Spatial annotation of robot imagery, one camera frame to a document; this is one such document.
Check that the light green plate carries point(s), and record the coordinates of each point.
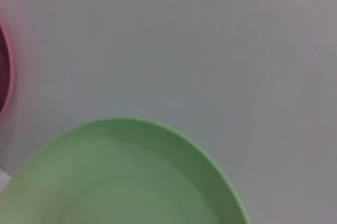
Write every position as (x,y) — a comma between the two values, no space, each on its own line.
(118,176)

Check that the red plate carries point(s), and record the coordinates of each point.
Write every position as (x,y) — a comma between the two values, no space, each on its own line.
(4,71)

